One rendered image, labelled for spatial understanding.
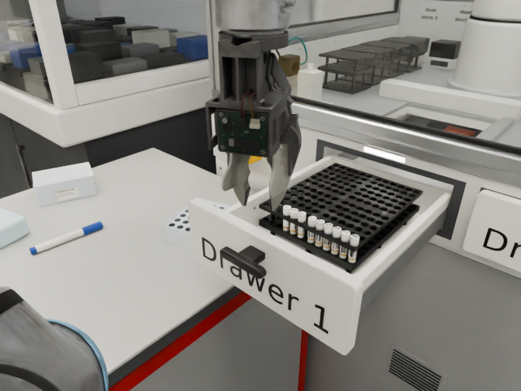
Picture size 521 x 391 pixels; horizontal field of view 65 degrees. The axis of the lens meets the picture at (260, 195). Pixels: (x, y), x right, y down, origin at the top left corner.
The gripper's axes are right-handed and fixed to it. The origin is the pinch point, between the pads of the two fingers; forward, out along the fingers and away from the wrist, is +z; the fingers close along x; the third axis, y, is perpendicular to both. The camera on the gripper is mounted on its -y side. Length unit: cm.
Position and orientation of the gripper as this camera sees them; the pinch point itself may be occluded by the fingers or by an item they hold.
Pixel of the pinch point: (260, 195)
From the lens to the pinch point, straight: 53.1
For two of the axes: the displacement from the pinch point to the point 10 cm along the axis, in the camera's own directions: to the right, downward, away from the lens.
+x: 9.5, 1.5, -2.7
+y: -3.1, 4.5, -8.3
